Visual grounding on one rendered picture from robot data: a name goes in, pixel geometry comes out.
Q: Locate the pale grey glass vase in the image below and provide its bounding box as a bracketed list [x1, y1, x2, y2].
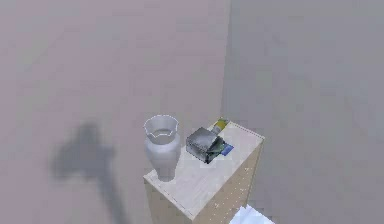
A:
[142, 114, 182, 183]

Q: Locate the yellow bottle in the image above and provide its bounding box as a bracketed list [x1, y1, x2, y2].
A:
[211, 118, 230, 135]

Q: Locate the grey open box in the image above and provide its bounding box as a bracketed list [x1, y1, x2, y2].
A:
[185, 126, 225, 165]

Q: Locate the blue card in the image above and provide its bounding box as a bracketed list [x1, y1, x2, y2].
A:
[220, 143, 235, 158]

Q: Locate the pale wooden cabinet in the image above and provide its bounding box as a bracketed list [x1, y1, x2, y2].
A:
[143, 120, 266, 224]

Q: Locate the white cloth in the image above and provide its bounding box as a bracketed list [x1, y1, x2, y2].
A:
[228, 204, 277, 224]

